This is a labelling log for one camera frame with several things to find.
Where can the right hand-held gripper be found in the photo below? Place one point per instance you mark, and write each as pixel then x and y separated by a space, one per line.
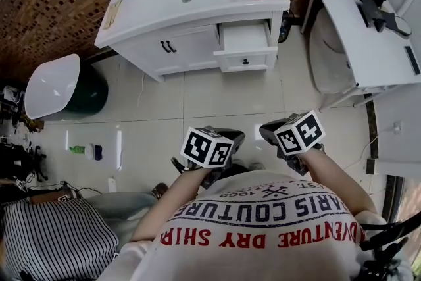
pixel 299 136

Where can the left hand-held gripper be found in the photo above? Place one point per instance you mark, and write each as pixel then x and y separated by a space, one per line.
pixel 205 148

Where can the white drawer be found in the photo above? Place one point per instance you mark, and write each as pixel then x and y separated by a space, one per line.
pixel 245 42

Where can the person's right forearm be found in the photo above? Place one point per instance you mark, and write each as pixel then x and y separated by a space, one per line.
pixel 335 181

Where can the person's left forearm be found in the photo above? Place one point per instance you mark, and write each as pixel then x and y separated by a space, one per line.
pixel 171 204

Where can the person's white printed t-shirt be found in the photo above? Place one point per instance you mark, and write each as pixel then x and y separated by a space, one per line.
pixel 263 227

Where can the dark blue cloth item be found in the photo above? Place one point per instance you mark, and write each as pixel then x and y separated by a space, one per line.
pixel 98 152

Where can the black waste bin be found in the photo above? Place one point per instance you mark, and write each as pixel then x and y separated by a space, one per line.
pixel 283 28

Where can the white side table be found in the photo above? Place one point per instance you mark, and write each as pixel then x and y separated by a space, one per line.
pixel 371 52

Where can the white vanity cabinet with sink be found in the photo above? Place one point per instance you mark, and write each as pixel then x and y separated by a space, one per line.
pixel 184 33

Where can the round black-framed mirror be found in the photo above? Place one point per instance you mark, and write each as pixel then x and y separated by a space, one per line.
pixel 403 25

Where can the white and green bathtub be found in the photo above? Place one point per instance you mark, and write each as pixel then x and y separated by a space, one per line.
pixel 62 85

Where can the beige wooden comb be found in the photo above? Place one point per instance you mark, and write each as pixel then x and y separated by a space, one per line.
pixel 112 14

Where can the black office chair base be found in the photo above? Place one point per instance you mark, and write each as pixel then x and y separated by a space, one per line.
pixel 34 161

